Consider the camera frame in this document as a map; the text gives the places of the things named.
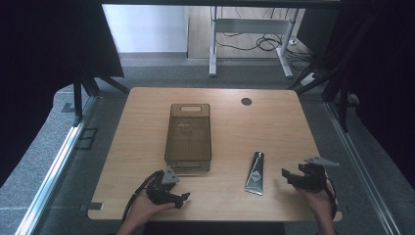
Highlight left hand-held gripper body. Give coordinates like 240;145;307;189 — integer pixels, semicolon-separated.
145;166;181;207

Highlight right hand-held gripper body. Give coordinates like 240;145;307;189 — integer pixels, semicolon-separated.
293;156;341;193

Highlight silver and black tube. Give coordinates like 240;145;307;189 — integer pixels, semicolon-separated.
243;151;265;197

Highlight translucent brown plastic basket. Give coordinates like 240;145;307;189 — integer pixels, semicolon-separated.
163;103;212;174

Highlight person's left hand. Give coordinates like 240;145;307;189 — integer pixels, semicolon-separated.
127;186;176;229

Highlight person's right hand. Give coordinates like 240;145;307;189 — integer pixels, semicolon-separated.
297;178;337;226

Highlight black metal stand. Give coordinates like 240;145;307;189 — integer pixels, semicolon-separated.
71;62;131;127
287;13;380;133

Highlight white power strip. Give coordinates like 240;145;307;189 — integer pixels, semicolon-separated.
299;73;318;86

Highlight black curtain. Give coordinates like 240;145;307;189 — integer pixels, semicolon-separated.
295;6;415;194
0;0;125;189

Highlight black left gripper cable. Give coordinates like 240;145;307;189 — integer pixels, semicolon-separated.
121;170;161;223

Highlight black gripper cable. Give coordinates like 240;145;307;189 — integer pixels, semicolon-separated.
324;175;339;220
121;170;161;223

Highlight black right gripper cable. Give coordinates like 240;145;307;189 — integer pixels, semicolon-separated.
324;175;339;220

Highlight aluminium floor rail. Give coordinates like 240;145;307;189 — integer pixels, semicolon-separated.
324;101;402;235
14;96;99;235

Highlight black floor cables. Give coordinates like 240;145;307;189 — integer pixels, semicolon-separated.
215;7;316;71

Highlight white metal desk frame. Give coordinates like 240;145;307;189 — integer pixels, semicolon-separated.
208;5;300;79

